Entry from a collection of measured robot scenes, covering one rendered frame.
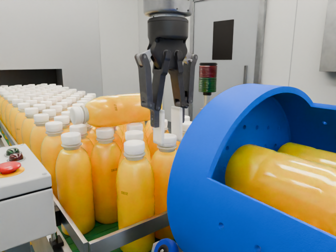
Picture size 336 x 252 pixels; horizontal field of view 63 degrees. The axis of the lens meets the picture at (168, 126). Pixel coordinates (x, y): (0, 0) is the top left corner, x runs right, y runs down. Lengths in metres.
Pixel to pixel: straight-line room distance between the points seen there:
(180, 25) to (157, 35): 0.04
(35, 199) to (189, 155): 0.25
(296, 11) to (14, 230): 3.69
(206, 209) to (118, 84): 5.11
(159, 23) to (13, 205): 0.36
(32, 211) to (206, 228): 0.27
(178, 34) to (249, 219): 0.34
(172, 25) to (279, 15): 3.47
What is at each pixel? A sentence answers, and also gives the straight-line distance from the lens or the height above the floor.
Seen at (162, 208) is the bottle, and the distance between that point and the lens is 0.58.
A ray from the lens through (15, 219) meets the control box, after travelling 0.47.
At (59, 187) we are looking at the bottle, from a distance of 0.62.
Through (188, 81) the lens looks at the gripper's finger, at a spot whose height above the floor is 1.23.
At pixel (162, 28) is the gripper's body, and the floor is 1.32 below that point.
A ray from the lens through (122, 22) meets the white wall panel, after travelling 5.47.
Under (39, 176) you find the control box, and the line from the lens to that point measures 0.45.
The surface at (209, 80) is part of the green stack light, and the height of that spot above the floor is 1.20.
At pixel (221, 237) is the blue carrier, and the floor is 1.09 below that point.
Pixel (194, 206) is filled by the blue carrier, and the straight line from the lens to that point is 0.32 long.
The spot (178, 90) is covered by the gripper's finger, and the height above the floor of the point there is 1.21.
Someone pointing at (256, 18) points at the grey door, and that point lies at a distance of 4.02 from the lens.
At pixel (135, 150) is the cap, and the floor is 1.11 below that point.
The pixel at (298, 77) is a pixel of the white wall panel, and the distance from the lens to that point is 3.78.
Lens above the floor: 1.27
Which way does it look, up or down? 13 degrees down
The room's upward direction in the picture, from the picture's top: straight up
